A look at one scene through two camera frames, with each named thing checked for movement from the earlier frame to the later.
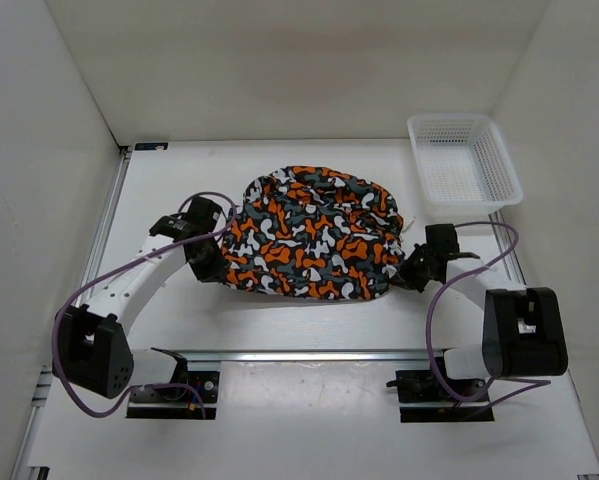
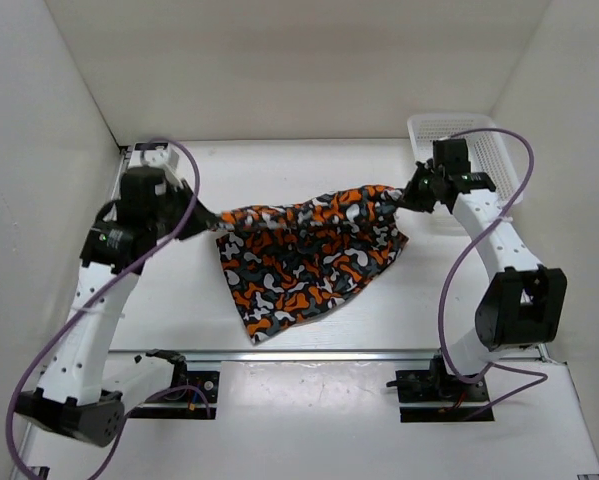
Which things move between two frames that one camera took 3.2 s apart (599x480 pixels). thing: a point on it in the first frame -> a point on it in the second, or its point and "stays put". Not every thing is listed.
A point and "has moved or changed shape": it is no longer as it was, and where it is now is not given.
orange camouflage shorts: x=313 y=233 has moved or changed shape
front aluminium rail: x=329 y=354 stays put
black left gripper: x=216 y=270 -> x=203 y=218
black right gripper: x=405 y=277 -> x=410 y=197
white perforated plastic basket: x=464 y=164 stays put
